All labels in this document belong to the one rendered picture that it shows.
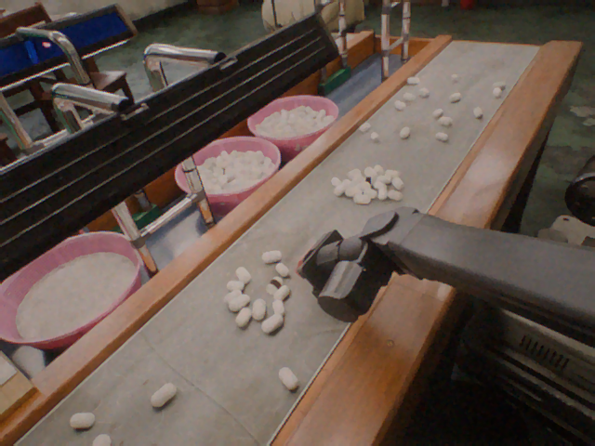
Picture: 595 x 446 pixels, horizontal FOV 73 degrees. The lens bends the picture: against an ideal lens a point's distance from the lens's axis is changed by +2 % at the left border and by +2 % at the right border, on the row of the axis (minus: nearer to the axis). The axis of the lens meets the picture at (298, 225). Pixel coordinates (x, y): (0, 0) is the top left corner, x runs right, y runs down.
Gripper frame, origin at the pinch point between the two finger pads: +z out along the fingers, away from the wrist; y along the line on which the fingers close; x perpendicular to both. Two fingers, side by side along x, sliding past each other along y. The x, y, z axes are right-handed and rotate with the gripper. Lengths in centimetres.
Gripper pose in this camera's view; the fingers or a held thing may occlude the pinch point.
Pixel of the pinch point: (299, 271)
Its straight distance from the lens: 70.0
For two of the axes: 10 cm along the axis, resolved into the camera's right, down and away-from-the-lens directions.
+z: -5.4, 2.5, 8.1
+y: -5.7, 5.9, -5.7
